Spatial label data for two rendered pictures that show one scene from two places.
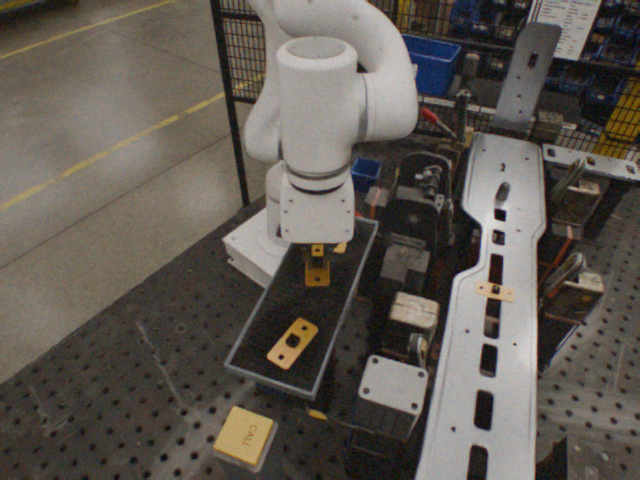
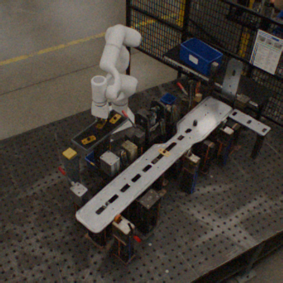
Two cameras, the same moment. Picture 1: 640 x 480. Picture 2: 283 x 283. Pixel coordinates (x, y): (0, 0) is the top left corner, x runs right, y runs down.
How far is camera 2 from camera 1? 1.84 m
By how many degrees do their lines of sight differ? 13
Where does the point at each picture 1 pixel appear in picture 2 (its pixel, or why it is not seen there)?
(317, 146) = (96, 96)
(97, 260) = (44, 105)
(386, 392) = (106, 158)
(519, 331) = (162, 165)
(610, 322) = (232, 190)
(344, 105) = (101, 91)
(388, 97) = (110, 91)
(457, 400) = (130, 173)
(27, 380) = (12, 140)
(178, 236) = (87, 105)
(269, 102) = not seen: hidden behind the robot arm
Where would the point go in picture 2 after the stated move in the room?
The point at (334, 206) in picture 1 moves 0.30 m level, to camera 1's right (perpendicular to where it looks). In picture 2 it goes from (102, 109) to (150, 124)
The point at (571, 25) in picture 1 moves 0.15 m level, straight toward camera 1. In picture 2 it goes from (270, 58) to (256, 66)
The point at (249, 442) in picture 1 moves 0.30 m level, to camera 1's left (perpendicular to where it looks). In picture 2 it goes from (69, 154) to (25, 139)
